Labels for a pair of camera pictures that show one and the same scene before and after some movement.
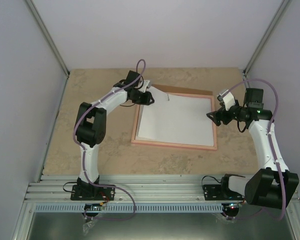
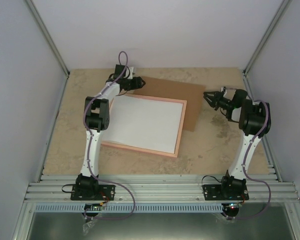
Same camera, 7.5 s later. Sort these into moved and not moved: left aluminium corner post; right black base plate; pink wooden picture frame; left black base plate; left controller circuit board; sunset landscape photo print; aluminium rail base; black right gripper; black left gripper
Moved: black left gripper; pink wooden picture frame; sunset landscape photo print; black right gripper
Not moved: right black base plate; left black base plate; left controller circuit board; left aluminium corner post; aluminium rail base
